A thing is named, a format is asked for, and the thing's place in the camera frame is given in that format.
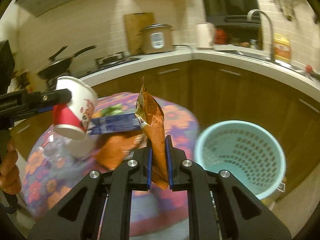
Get large orange snack bag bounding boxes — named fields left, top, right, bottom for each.
left=95, top=129, right=145, bottom=170

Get red white paper cup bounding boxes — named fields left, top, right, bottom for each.
left=53, top=76, right=98, bottom=140

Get small orange snack wrapper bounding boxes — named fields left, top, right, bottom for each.
left=135, top=78, right=169, bottom=190

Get clear plastic bottle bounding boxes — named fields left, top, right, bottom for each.
left=37, top=132, right=98, bottom=161

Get wooden kitchen cabinets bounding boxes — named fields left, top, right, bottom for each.
left=10, top=60, right=320, bottom=196

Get chrome kitchen faucet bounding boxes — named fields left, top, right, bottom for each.
left=247, top=9, right=276, bottom=63

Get left hand orange glove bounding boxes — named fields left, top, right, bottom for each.
left=0, top=137, right=22, bottom=195

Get black frying pan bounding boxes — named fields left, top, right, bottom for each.
left=37, top=45, right=97, bottom=80

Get light blue perforated basket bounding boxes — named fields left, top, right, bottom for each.
left=194, top=120, right=286, bottom=200

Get blue milk carton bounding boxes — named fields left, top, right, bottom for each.
left=88, top=113, right=141, bottom=135

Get green vegetable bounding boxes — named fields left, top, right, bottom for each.
left=100, top=103, right=123, bottom=116

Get gas stove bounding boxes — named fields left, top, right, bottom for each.
left=95, top=51, right=140, bottom=69

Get wooden cutting board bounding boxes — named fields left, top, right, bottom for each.
left=123, top=12, right=156, bottom=55

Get beige rice cooker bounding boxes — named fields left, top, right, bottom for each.
left=139, top=23, right=175, bottom=54

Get red tomato on counter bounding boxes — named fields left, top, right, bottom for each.
left=305, top=64, right=314, bottom=74

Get red container on counter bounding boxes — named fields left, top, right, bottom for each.
left=215, top=29, right=227, bottom=45

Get white electric kettle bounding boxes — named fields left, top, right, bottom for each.
left=196, top=22, right=216, bottom=49

